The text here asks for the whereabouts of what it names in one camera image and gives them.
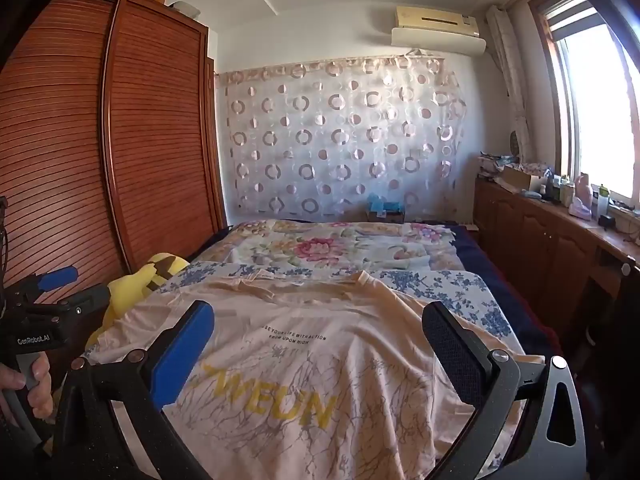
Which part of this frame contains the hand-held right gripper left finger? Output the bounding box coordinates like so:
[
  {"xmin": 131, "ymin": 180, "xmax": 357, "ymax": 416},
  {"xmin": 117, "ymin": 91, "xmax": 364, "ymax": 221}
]
[{"xmin": 50, "ymin": 300, "xmax": 216, "ymax": 480}]

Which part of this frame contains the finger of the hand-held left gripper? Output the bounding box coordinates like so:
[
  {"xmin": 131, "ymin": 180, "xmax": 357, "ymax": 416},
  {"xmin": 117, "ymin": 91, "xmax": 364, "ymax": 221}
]
[
  {"xmin": 7, "ymin": 267, "xmax": 79, "ymax": 306},
  {"xmin": 25, "ymin": 284, "xmax": 112, "ymax": 322}
]

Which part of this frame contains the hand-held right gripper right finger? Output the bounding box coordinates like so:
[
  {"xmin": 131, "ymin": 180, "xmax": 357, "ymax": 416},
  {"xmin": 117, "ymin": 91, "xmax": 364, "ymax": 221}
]
[{"xmin": 421, "ymin": 301, "xmax": 588, "ymax": 480}]

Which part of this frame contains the beige printed t-shirt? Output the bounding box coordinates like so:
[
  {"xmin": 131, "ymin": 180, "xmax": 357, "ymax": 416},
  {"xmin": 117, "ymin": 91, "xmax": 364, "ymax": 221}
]
[{"xmin": 90, "ymin": 270, "xmax": 546, "ymax": 480}]

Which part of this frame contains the person's left hand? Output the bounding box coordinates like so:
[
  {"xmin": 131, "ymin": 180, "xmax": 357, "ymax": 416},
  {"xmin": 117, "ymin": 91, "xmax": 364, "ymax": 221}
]
[{"xmin": 0, "ymin": 351, "xmax": 54, "ymax": 429}]

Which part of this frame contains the yellow cloth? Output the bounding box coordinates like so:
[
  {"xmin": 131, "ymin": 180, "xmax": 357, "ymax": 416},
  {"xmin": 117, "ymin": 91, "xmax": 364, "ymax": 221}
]
[{"xmin": 85, "ymin": 252, "xmax": 191, "ymax": 351}]

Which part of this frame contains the blue floral white cloth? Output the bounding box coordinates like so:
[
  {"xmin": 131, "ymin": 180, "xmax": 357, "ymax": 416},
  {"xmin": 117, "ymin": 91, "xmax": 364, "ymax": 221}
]
[{"xmin": 82, "ymin": 260, "xmax": 547, "ymax": 480}]

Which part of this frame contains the blue floral white sheet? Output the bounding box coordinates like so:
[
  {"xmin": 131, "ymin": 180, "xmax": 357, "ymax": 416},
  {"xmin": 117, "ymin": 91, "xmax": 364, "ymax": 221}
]
[{"xmin": 190, "ymin": 224, "xmax": 507, "ymax": 311}]

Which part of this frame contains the long wooden cabinet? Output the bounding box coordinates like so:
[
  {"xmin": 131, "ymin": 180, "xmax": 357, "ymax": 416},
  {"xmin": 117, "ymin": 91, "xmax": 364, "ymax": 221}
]
[{"xmin": 472, "ymin": 175, "xmax": 640, "ymax": 386}]

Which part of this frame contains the cardboard box with blue packs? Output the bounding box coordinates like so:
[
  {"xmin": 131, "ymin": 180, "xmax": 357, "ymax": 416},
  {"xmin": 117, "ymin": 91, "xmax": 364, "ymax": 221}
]
[{"xmin": 366, "ymin": 192, "xmax": 407, "ymax": 224}]

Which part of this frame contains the pink floral blanket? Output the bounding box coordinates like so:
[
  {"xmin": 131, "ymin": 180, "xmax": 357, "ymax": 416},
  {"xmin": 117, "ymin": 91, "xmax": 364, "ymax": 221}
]
[{"xmin": 192, "ymin": 219, "xmax": 458, "ymax": 281}]

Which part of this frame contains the wooden slatted wardrobe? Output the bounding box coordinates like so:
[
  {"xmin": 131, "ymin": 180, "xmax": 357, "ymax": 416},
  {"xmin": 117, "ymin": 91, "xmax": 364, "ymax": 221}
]
[{"xmin": 0, "ymin": 0, "xmax": 227, "ymax": 321}]

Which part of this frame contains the open cardboard box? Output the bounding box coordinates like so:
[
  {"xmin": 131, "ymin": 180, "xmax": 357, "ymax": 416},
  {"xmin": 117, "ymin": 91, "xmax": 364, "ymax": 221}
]
[{"xmin": 500, "ymin": 165, "xmax": 533, "ymax": 191}]

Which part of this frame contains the stack of folded cloths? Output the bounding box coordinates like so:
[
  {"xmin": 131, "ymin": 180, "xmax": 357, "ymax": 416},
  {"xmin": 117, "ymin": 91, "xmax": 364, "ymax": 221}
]
[{"xmin": 477, "ymin": 152, "xmax": 507, "ymax": 179}]

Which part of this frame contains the pink bottle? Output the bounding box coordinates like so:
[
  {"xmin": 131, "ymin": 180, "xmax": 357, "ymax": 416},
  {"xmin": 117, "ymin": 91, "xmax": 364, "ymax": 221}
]
[{"xmin": 575, "ymin": 172, "xmax": 594, "ymax": 218}]

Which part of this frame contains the sheer circle-patterned curtain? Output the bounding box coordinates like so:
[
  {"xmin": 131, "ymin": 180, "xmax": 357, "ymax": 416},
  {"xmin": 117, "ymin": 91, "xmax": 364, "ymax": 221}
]
[{"xmin": 216, "ymin": 52, "xmax": 468, "ymax": 223}]

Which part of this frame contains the wooden framed window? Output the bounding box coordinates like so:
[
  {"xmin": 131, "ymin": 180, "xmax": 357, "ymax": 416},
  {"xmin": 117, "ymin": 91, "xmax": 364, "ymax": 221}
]
[{"xmin": 530, "ymin": 0, "xmax": 640, "ymax": 221}]

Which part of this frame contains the white window curtain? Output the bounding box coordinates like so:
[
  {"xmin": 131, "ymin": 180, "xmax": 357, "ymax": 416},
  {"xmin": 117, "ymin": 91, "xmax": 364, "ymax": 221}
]
[{"xmin": 486, "ymin": 5, "xmax": 533, "ymax": 161}]

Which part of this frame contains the wall air conditioner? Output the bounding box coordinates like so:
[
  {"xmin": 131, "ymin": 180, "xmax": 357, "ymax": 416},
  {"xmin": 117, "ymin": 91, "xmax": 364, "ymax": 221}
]
[{"xmin": 391, "ymin": 5, "xmax": 487, "ymax": 57}]

